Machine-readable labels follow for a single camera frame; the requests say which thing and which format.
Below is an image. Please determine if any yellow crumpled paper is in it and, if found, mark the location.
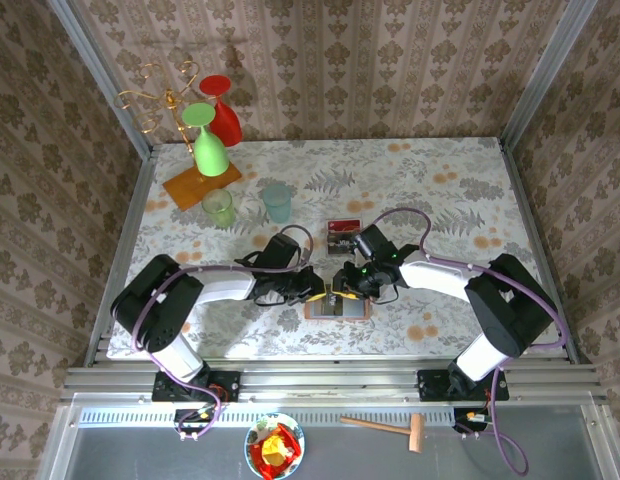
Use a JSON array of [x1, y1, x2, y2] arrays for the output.
[[261, 433, 287, 459]]

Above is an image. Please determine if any black VIP card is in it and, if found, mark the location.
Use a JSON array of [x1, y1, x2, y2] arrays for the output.
[[327, 232, 362, 256], [321, 289, 344, 319]]

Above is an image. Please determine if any aluminium side rail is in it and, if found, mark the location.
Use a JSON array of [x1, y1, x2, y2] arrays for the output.
[[83, 147, 159, 369], [498, 139, 591, 364]]

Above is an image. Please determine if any wooden mallet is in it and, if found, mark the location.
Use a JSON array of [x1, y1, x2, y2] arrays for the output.
[[339, 413, 426, 454]]

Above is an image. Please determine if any patterned ceramic bowl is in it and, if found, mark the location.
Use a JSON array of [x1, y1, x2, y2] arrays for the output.
[[244, 412, 306, 480]]

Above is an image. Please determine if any small dark red packet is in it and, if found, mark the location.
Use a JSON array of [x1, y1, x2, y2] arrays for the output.
[[322, 213, 366, 258]]

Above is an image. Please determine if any red wrapper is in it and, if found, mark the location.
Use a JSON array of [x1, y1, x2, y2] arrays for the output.
[[249, 423, 302, 476]]

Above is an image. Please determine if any green wine glass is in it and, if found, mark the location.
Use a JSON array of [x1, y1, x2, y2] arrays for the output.
[[181, 102, 231, 178]]

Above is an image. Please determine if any black connector box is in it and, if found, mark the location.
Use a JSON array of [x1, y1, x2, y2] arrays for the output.
[[173, 408, 217, 435], [452, 407, 491, 435]]

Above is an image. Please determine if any perforated metal strip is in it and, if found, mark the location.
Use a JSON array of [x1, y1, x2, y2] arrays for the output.
[[77, 407, 459, 429]]

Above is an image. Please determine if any grey metal shelf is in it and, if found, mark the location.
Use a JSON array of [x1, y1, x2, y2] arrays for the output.
[[39, 394, 620, 480]]

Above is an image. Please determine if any green plastic tumbler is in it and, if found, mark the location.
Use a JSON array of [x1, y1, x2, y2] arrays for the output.
[[200, 188, 237, 229]]

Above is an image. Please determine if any red wine glass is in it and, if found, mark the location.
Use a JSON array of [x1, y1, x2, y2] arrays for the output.
[[198, 74, 244, 149]]

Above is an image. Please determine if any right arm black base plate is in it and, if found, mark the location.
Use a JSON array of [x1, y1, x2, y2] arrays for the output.
[[417, 367, 510, 403]]

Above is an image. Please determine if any gold wire glass rack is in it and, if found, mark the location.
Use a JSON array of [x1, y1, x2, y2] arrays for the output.
[[113, 60, 244, 211]]

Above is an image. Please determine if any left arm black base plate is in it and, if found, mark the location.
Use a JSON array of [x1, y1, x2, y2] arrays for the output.
[[152, 369, 241, 404]]

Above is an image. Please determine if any aluminium mounting rail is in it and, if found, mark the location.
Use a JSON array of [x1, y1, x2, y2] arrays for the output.
[[62, 360, 609, 407]]

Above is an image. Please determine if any aluminium frame post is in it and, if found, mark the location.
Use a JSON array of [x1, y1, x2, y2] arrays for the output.
[[498, 0, 600, 151], [45, 0, 157, 161]]

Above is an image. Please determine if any blue plastic tumbler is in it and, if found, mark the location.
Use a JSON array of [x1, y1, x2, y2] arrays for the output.
[[262, 183, 293, 224]]

